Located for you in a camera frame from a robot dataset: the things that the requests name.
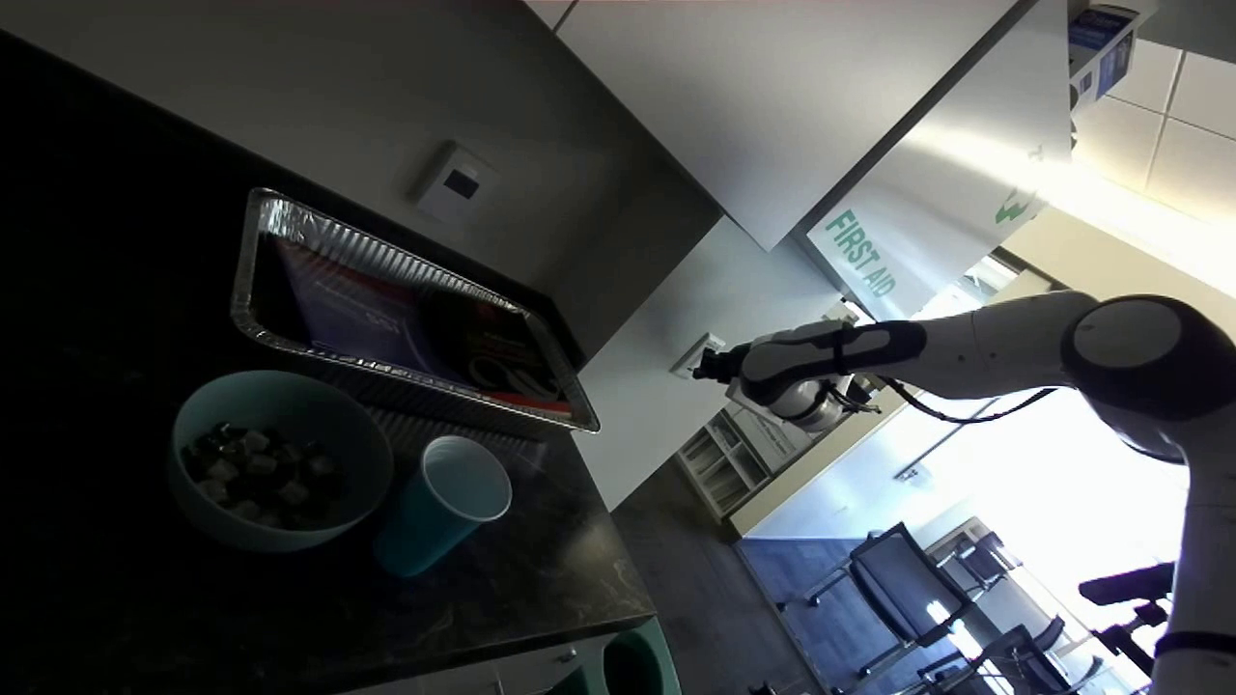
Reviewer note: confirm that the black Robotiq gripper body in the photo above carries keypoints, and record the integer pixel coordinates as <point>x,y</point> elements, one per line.
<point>792,358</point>

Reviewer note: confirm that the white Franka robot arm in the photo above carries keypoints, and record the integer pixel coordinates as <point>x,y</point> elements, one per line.
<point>1066,354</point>

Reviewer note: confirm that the white shelf unit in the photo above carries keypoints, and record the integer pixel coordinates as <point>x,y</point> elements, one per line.
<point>729,464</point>

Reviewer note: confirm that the white first aid sign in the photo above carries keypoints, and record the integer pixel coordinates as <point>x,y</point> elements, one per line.
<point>865,258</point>

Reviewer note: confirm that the black office chair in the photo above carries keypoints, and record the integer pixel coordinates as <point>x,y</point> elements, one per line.
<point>903,585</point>
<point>1019,652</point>
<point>1128,604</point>

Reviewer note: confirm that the green exit sign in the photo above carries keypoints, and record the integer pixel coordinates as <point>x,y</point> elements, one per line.
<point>1015,208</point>

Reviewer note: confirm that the green recycling bin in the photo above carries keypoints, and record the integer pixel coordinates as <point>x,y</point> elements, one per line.
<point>630,658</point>

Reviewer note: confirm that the teal plastic cup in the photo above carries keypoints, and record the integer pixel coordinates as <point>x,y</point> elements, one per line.
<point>446,509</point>

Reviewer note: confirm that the aluminium foil tray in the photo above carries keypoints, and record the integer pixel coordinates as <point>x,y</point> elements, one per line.
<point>406,313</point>

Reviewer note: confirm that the purple booklet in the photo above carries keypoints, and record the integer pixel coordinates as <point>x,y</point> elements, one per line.
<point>354,311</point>

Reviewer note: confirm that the blue and white box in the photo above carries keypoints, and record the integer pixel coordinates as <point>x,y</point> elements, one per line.
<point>1102,51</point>

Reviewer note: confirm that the dark marble counter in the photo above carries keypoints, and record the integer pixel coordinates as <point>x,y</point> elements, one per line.
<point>296,515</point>

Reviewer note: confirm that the teal bowl with food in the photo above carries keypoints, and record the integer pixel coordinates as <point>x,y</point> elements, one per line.
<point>274,456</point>

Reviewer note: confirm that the white wall switch plate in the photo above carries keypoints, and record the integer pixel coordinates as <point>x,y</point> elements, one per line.
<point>688,358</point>

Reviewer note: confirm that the white upper wall cabinet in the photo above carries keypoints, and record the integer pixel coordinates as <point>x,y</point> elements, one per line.
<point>784,102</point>

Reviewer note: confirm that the small white wall thermostat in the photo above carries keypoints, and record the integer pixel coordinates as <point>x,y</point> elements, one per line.
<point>452,183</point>

